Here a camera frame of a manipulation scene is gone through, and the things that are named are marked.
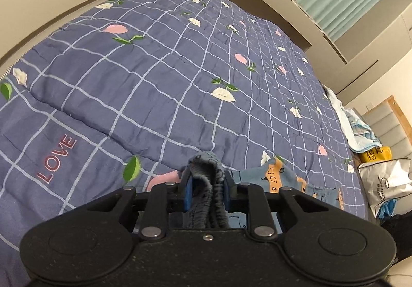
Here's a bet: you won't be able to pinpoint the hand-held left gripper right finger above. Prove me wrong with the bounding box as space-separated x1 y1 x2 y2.
224 172 337 240

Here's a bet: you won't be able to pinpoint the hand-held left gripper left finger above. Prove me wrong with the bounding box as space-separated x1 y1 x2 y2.
85 174 193 240

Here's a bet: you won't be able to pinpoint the blue pants with orange print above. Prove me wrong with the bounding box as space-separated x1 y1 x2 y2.
178 151 346 233

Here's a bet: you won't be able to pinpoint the purple checked floral blanket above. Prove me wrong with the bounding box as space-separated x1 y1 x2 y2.
0 0 369 275

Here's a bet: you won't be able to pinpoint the light blue white towel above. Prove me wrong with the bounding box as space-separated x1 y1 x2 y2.
323 86 382 153

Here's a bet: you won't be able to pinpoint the yellow plastic bag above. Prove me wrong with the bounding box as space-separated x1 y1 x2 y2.
359 146 392 164

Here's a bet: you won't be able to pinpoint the white plastic bag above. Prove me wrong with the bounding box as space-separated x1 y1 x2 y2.
358 158 412 219

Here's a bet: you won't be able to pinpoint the dark cloth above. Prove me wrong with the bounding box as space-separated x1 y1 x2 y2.
380 212 412 266

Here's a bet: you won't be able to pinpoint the grey padded headboard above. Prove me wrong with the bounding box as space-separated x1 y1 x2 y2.
362 95 412 160

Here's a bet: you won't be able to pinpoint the beige window cabinet frame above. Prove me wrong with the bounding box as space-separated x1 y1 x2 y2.
111 0 412 99

